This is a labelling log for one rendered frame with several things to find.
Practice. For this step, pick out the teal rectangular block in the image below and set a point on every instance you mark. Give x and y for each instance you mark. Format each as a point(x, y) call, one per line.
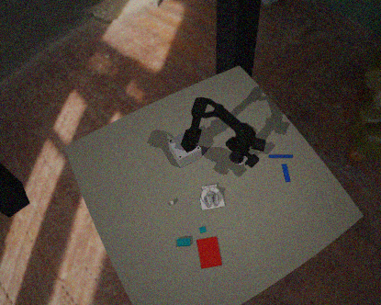
point(183, 242)

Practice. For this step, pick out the red flat plate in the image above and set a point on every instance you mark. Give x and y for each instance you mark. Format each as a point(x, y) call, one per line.
point(209, 252)

